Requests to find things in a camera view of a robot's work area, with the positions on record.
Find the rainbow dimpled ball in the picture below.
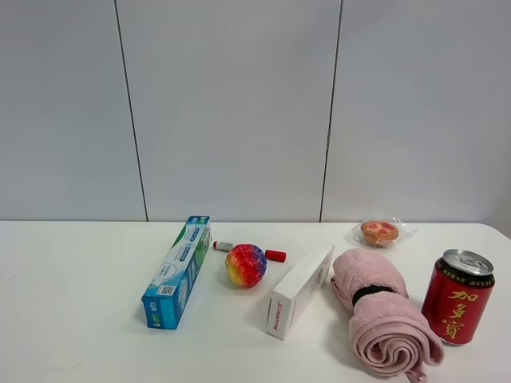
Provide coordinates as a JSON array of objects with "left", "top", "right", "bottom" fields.
[{"left": 225, "top": 244, "right": 267, "bottom": 288}]

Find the red white marker pen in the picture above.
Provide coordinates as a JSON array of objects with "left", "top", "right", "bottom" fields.
[{"left": 212, "top": 241, "right": 287, "bottom": 263}]

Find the white cardboard box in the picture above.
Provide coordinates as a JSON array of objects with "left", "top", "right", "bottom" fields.
[{"left": 265, "top": 244, "right": 335, "bottom": 340}]

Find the wrapped small pastry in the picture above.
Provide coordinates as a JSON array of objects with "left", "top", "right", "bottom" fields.
[{"left": 349, "top": 217, "right": 417, "bottom": 249}]

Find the blue toothpaste box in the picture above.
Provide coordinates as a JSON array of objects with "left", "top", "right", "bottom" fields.
[{"left": 141, "top": 215, "right": 211, "bottom": 330}]

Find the black hair band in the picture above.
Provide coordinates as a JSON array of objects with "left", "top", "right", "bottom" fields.
[{"left": 351, "top": 285, "right": 394, "bottom": 306}]

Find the rolled pink towel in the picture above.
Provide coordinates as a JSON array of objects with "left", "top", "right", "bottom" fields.
[{"left": 331, "top": 248, "right": 444, "bottom": 382}]

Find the red drink can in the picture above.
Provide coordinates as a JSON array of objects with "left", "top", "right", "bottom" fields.
[{"left": 422, "top": 249, "right": 495, "bottom": 345}]

